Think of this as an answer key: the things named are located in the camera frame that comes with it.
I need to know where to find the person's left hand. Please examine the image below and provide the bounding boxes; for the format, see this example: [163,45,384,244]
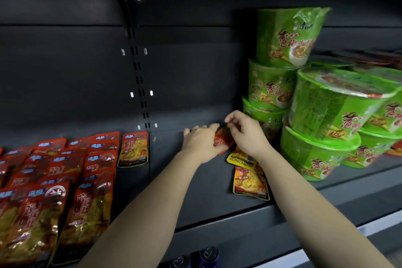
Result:
[181,123,229,165]

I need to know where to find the person's right hand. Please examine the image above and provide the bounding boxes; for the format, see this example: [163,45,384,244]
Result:
[224,110,274,160]

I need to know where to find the small red snack packet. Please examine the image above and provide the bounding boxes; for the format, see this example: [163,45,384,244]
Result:
[213,126,237,155]

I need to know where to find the person's left forearm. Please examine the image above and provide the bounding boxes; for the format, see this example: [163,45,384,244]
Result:
[77,150,206,268]

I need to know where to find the person's right forearm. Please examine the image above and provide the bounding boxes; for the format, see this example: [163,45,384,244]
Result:
[254,145,395,268]

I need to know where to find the yellow black snack packet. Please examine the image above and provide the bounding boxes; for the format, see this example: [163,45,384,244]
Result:
[226,148,257,170]

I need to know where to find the orange black-edged snack packet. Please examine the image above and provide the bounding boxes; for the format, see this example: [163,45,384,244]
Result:
[233,164,271,201]
[117,131,149,169]

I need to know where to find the black metal shelf board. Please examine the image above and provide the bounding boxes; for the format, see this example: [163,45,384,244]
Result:
[0,110,402,268]

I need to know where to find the black slotted shelf upright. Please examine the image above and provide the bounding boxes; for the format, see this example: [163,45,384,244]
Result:
[94,0,152,131]

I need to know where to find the stack of green noodle bowls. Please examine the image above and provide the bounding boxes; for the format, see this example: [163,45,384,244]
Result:
[241,7,402,182]

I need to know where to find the blue drink can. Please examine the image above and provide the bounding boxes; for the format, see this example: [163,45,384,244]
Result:
[198,245,220,268]

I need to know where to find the dark drink can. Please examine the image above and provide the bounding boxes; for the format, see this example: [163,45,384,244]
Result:
[170,255,191,268]

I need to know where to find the rows of red snack packets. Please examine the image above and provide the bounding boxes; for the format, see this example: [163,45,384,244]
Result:
[0,131,121,267]

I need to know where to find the white shelf price strip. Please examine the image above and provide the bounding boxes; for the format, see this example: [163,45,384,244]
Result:
[254,210,402,268]

